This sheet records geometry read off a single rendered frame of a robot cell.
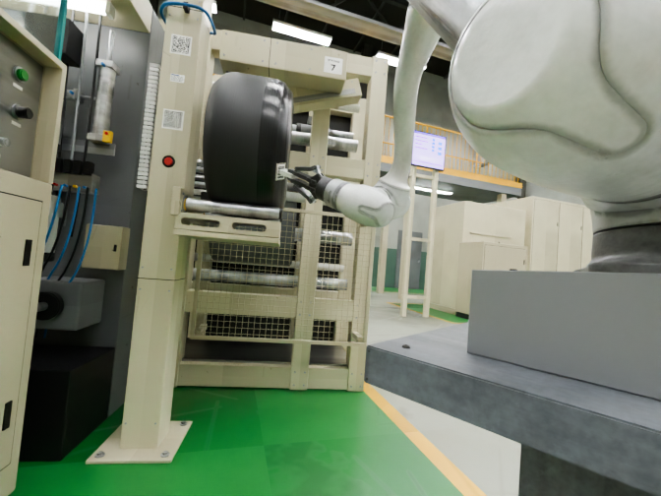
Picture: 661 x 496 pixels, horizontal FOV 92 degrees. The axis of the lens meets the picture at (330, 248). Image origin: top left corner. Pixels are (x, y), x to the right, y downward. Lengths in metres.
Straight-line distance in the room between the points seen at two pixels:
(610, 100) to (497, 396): 0.22
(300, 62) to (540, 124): 1.57
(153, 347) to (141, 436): 0.32
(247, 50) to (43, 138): 0.94
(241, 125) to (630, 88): 1.01
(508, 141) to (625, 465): 0.23
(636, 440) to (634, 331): 0.10
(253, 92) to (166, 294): 0.79
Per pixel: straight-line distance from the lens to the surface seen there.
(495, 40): 0.31
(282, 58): 1.79
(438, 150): 5.51
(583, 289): 0.36
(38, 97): 1.35
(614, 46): 0.28
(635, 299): 0.36
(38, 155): 1.31
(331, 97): 1.88
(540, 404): 0.30
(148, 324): 1.36
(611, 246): 0.48
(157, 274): 1.33
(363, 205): 0.87
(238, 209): 1.20
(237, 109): 1.18
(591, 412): 0.30
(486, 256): 5.48
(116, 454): 1.51
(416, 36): 0.89
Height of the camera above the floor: 0.74
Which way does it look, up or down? 3 degrees up
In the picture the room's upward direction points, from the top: 5 degrees clockwise
